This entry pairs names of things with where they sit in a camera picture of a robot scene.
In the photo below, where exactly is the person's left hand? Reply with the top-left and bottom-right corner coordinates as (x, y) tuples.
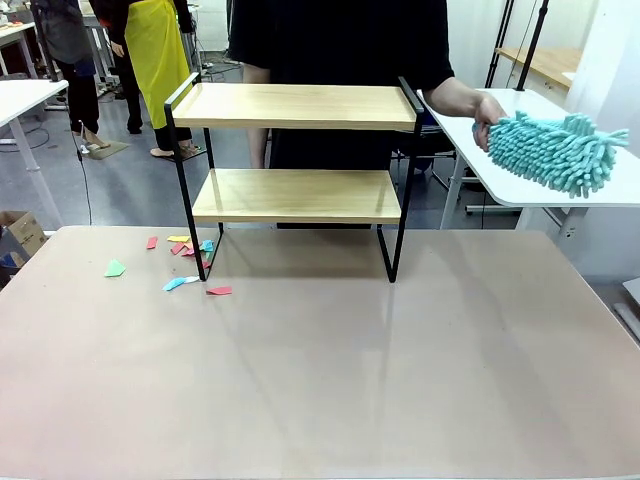
(471, 92), (509, 154)

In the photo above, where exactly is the teal chenille duster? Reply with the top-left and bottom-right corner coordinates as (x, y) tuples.
(483, 109), (630, 200)

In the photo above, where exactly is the person's right forearm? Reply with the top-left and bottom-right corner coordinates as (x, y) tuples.
(242, 64), (274, 169)

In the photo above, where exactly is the person's left forearm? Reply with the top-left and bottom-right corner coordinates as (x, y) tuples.
(423, 74), (491, 119)

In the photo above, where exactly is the two-tier wooden black-framed shelf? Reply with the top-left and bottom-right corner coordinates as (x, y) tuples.
(163, 72), (425, 285)

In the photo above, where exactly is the large white side table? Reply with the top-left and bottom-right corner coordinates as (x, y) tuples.
(416, 87), (640, 246)

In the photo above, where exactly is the black office chair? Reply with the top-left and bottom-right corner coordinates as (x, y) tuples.
(392, 124), (459, 176)

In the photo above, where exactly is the black tripod pole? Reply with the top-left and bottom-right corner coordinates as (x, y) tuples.
(516, 0), (551, 92)
(485, 0), (516, 90)

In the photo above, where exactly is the wooden workbench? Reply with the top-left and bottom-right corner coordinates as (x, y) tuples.
(494, 46), (584, 91)

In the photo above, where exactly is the person in black clothes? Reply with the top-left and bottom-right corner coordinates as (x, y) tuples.
(227, 0), (456, 231)

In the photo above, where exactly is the person in yellow apron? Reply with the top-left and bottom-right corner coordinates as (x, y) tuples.
(89, 0), (201, 159)

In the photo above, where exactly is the brown floor mat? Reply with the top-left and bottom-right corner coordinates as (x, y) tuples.
(87, 139), (132, 161)

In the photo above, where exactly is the person in dark grey clothes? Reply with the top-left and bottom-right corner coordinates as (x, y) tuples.
(29, 0), (114, 151)

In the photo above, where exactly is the small white side table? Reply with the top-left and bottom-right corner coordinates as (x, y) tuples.
(0, 78), (70, 231)

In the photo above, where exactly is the cardboard box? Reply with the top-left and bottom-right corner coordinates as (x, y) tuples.
(0, 209), (49, 281)

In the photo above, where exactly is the white background desk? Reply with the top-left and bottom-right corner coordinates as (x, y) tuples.
(0, 19), (41, 79)

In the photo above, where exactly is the grey metal rail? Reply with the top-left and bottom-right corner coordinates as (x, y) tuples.
(612, 277), (640, 346)

